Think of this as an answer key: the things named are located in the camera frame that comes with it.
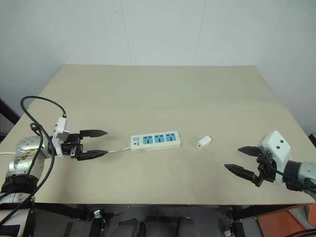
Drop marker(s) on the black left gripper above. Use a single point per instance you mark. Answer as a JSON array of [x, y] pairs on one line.
[[71, 145]]

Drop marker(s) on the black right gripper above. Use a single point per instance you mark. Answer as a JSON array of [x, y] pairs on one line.
[[266, 170]]

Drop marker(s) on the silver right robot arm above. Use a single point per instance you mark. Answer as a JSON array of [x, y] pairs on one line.
[[306, 170]]

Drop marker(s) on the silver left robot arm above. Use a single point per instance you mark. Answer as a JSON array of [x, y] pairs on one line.
[[26, 146]]

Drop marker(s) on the small white plug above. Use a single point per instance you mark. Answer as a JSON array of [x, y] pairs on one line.
[[203, 142]]

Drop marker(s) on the white blue power strip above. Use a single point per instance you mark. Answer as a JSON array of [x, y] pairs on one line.
[[158, 145]]

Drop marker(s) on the small white connector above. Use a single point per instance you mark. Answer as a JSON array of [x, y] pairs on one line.
[[97, 213]]

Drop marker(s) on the dark object at room edge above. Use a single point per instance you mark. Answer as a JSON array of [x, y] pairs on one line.
[[313, 140]]

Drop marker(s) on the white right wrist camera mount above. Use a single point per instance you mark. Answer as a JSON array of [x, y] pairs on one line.
[[276, 145]]

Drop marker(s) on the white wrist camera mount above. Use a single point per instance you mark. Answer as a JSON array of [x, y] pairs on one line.
[[61, 128], [276, 145]]

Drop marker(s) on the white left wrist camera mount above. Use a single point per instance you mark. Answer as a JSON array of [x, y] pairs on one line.
[[61, 128]]

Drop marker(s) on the black table frame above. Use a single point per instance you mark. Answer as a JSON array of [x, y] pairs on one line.
[[61, 211]]

